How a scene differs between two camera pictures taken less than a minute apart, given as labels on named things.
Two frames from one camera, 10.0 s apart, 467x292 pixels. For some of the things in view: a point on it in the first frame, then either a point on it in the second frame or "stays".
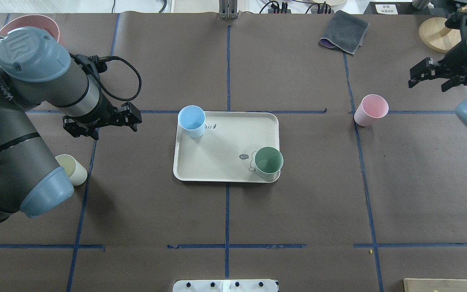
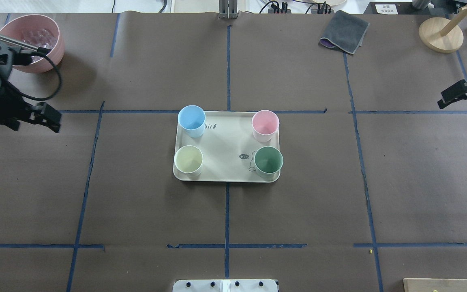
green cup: x=268 y=161 stays
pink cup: x=373 y=107 → x=265 y=124
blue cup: x=191 y=119 stays
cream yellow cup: x=76 y=172 → x=188 y=159
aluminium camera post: x=228 y=9 stays
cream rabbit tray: x=226 y=153 stays
